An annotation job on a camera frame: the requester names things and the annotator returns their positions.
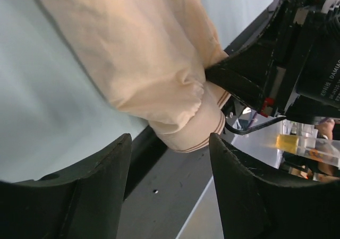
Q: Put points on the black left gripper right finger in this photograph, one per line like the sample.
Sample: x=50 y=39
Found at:
x=258 y=201

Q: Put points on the peach underwear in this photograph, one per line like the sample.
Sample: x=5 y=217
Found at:
x=148 y=58

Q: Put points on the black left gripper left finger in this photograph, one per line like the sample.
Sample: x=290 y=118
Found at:
x=83 y=200

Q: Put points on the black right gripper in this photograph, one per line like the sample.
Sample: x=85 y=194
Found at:
x=291 y=68

